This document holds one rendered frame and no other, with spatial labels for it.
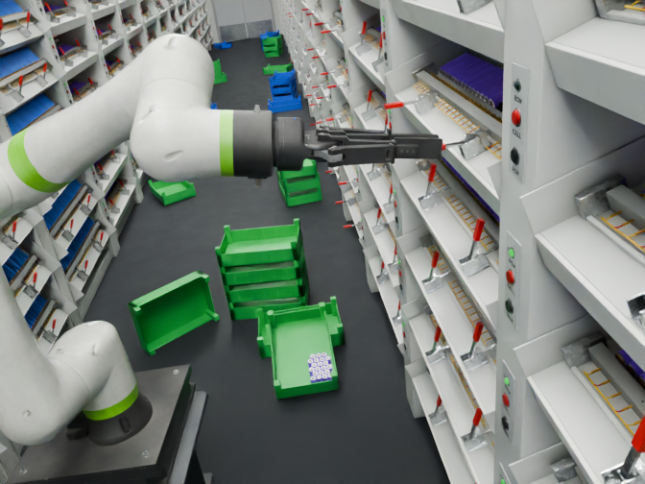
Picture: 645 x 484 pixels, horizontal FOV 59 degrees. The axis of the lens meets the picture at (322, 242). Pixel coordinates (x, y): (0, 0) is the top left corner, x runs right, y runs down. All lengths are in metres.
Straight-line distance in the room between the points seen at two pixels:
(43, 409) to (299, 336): 1.03
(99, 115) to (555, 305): 0.70
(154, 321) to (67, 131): 1.35
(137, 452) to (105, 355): 0.22
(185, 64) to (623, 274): 0.61
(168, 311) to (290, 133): 1.57
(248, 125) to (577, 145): 0.41
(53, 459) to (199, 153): 0.87
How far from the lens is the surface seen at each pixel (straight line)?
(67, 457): 1.43
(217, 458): 1.77
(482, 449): 1.21
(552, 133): 0.63
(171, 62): 0.86
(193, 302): 2.32
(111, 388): 1.32
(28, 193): 1.13
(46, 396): 1.20
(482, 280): 0.94
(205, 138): 0.78
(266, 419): 1.84
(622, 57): 0.51
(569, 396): 0.74
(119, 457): 1.35
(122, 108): 0.93
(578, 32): 0.59
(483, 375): 1.06
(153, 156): 0.78
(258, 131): 0.78
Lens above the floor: 1.25
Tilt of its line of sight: 27 degrees down
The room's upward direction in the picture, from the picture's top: 8 degrees counter-clockwise
